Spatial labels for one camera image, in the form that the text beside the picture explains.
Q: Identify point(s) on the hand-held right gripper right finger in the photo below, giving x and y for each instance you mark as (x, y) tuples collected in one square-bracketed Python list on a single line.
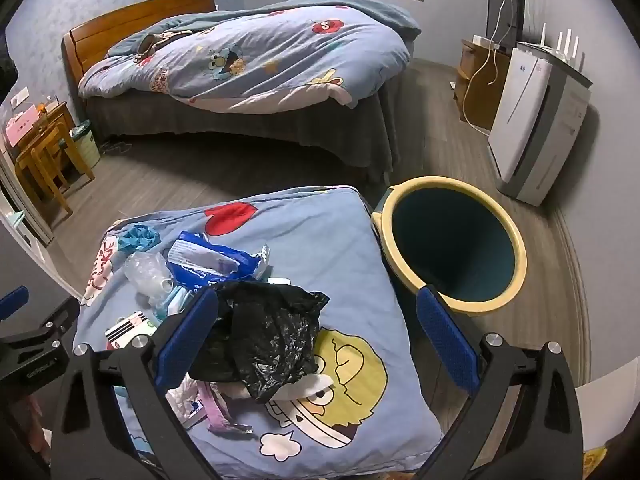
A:
[(445, 340)]

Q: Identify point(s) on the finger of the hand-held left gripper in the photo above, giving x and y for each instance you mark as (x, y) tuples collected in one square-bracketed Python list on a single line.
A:
[(12, 302)]

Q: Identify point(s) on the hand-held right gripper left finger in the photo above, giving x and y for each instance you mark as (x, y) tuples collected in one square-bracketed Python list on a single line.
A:
[(182, 332)]

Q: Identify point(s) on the blue wipes packet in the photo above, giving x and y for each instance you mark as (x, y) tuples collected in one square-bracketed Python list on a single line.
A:
[(200, 260)]

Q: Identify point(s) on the black plastic bag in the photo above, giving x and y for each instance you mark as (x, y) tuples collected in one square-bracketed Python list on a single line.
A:
[(265, 330)]

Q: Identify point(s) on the purple wrapper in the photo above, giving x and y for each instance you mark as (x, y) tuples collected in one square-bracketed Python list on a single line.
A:
[(216, 410)]

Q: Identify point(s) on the round teal trash bin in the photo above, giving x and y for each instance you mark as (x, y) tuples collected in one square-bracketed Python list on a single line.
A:
[(450, 240)]

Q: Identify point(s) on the teal glove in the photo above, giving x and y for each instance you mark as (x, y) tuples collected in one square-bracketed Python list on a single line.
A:
[(137, 237)]

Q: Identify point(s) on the person's left forearm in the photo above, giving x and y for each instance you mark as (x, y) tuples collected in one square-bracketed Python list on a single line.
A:
[(37, 416)]

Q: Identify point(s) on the light blue packet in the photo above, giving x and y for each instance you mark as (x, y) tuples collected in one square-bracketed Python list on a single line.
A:
[(175, 300)]

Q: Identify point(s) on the black white striped box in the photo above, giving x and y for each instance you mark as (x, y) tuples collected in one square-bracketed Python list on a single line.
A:
[(125, 328)]

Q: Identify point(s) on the pink white wrapper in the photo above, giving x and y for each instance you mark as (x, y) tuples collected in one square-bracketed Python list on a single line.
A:
[(182, 402)]

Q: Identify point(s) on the white furniture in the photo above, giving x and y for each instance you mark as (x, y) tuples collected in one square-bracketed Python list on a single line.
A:
[(25, 210)]

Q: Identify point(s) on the cartoon printed blue cushion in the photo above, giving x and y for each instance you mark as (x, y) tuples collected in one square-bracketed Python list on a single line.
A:
[(360, 285)]

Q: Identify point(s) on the wooden stool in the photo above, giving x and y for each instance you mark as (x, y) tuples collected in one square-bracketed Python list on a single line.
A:
[(42, 160)]

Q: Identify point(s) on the small green bin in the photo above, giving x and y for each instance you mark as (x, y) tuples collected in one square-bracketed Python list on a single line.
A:
[(86, 147)]

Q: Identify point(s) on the white paper sheet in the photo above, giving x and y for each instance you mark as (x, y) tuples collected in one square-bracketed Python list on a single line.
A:
[(602, 410)]

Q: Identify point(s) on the pink box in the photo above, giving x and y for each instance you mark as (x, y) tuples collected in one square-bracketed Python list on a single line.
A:
[(20, 125)]

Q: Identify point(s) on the wooden nightstand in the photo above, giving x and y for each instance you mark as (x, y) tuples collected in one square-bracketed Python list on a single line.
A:
[(60, 112)]

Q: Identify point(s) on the wooden bed with grey skirt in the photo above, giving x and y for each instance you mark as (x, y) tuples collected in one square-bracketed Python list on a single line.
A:
[(225, 127)]

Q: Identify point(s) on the dark cloth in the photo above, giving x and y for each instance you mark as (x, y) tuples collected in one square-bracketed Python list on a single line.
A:
[(6, 77)]

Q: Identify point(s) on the wooden cabinet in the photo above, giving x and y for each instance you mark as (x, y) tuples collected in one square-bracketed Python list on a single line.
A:
[(482, 102)]

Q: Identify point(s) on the white air purifier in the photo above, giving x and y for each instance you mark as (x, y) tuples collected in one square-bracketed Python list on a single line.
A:
[(525, 110)]

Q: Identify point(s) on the patterned brown cloth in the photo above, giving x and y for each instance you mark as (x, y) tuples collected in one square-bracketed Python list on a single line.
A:
[(147, 42)]

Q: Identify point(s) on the cartoon printed blue duvet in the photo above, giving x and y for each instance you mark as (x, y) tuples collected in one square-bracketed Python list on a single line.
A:
[(280, 50)]

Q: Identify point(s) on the white power strip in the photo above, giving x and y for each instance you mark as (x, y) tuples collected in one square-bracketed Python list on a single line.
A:
[(482, 41)]

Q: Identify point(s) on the white router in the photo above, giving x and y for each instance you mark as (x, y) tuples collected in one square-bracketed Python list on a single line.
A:
[(560, 44)]

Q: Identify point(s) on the black monitor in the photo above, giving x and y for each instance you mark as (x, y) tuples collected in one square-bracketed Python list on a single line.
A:
[(505, 15)]

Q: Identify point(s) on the teal blanket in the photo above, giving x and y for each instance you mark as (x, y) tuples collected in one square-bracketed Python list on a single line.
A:
[(375, 16)]

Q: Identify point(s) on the wall socket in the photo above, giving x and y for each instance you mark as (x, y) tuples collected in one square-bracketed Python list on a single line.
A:
[(20, 97)]

